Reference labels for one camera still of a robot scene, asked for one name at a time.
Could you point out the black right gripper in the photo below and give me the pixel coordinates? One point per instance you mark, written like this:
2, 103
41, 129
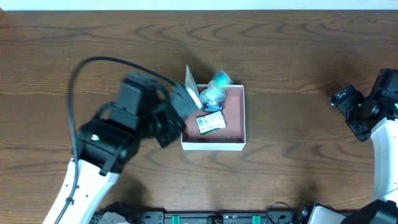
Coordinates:
343, 96

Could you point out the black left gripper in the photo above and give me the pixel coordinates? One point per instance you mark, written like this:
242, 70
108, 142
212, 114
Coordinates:
181, 101

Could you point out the white Pantene conditioner tube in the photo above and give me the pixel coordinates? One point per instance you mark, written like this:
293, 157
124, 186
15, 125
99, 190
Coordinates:
190, 81

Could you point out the green Dettol soap bar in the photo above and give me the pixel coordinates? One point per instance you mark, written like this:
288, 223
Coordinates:
211, 122

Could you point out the green white toothbrush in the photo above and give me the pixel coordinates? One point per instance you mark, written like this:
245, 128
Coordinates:
220, 77

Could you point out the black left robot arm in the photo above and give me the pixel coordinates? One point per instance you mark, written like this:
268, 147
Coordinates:
112, 137

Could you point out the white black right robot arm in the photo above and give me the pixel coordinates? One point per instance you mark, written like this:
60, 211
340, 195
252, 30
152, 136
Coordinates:
383, 208

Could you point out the white cardboard box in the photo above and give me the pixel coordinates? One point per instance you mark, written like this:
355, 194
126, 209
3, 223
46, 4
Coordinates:
230, 138

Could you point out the black mounting rail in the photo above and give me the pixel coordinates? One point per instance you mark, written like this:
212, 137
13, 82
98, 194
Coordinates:
278, 212

